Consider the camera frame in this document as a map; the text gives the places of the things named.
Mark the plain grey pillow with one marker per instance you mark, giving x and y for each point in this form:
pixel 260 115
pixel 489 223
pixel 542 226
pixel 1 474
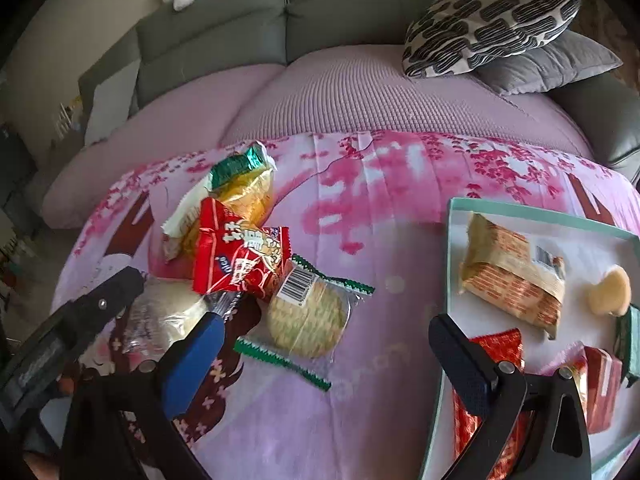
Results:
pixel 550 67

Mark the white tray with teal rim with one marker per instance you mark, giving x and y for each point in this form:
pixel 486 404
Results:
pixel 590 250

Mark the pink knit sofa cover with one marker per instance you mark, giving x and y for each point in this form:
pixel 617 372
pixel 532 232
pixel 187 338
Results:
pixel 350 95

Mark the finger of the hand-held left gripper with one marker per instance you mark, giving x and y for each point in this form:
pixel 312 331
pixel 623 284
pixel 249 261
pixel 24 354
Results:
pixel 102 300

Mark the red gold-patterned snack packet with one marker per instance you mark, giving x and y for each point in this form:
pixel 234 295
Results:
pixel 502 347

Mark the tan printed snack packet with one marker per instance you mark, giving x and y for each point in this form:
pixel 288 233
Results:
pixel 510 275

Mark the round cream snack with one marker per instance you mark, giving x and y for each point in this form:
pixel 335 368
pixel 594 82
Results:
pixel 609 290

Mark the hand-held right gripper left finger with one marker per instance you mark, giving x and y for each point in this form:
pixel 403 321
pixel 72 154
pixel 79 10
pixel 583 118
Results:
pixel 195 360

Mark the cherry blossom printed blanket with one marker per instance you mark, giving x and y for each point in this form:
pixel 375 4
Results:
pixel 390 240

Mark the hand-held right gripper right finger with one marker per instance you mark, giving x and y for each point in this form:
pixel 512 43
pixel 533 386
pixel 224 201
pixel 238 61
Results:
pixel 462 365

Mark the black and white patterned pillow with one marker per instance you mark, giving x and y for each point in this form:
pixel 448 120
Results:
pixel 490 25

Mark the red snack packet white print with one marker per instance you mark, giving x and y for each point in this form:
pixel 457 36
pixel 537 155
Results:
pixel 235 255

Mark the grey sofa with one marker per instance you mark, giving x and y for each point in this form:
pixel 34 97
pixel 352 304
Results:
pixel 350 15

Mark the white bun packet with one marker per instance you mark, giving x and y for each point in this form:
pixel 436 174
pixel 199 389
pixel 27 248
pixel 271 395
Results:
pixel 165 310

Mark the dark furniture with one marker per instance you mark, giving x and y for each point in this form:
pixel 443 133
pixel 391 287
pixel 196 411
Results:
pixel 15 185

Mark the yellow snack packet green edge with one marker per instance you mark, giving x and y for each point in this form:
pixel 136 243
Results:
pixel 245 195

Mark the round cracker packet green trim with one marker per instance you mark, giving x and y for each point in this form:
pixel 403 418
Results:
pixel 307 317

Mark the pink and red snack packet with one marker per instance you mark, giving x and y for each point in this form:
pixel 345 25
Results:
pixel 602 390

